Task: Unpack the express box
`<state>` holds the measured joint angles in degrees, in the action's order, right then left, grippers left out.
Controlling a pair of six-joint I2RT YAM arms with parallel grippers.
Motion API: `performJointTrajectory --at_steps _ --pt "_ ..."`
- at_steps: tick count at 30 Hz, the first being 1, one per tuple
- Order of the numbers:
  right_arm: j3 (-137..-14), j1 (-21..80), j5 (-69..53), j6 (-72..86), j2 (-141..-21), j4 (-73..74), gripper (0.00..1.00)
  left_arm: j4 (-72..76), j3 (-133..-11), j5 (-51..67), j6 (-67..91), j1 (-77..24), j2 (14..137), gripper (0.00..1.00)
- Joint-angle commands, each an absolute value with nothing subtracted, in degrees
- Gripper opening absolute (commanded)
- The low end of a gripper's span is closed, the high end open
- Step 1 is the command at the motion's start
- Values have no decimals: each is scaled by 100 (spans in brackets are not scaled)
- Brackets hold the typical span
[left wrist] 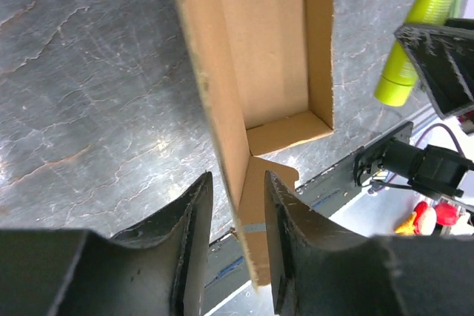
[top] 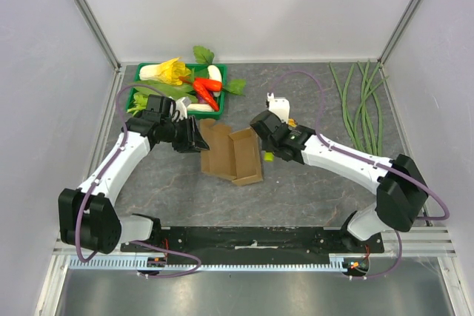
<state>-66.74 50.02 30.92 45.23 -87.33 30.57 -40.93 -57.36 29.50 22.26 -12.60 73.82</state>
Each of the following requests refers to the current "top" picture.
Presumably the red chili pepper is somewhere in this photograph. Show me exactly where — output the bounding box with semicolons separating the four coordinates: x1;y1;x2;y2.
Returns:
179;76;223;111

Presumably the slotted white cable duct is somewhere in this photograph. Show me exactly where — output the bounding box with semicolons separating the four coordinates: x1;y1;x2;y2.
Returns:
67;253;347;272

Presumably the green tube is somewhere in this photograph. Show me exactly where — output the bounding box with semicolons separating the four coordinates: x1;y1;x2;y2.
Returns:
264;152;275;162

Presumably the white radish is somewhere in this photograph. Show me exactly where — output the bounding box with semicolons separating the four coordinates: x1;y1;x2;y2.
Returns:
207;64;222;97

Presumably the green plastic tray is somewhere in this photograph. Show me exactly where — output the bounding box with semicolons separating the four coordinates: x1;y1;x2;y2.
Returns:
125;63;225;120

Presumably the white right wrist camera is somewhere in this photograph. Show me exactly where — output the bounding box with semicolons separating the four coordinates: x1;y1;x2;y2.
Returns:
266;93;290;124

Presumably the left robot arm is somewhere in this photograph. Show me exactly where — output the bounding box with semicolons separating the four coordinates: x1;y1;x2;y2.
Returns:
58;95;209;254

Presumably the green long beans bundle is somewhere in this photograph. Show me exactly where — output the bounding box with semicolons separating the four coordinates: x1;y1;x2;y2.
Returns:
329;61;388;156

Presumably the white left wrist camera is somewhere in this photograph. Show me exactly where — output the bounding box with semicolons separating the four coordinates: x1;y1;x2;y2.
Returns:
170;96;192;122

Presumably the yellow utility knife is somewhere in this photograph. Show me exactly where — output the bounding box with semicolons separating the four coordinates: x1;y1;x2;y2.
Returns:
288;118;297;127

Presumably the brown cardboard express box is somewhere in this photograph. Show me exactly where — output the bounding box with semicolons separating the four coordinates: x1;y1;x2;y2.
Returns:
199;118;263;186

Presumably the green white celery stalk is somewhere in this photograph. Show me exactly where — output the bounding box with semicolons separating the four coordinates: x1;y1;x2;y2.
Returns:
126;93;216;117

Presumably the yellow napa cabbage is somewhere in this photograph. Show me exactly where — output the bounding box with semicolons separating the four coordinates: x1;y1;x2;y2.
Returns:
138;57;191;86

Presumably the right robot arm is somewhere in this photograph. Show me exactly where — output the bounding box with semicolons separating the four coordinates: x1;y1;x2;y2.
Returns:
196;110;427;252

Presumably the green leaf sprig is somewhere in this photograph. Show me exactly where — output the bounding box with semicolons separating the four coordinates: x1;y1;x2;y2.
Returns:
193;45;215;66

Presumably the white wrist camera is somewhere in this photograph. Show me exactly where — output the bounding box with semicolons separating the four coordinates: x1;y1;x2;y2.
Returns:
170;96;192;122
266;93;290;124

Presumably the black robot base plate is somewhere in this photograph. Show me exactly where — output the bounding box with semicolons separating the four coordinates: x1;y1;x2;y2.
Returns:
145;226;384;264

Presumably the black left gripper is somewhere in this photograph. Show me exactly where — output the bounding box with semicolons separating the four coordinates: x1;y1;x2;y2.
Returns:
160;115;210;153

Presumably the large green leaf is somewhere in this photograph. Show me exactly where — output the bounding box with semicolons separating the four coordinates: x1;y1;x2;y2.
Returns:
130;80;198;103

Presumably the green leaf beside tray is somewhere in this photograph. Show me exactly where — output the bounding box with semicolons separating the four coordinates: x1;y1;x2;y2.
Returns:
222;78;247;96

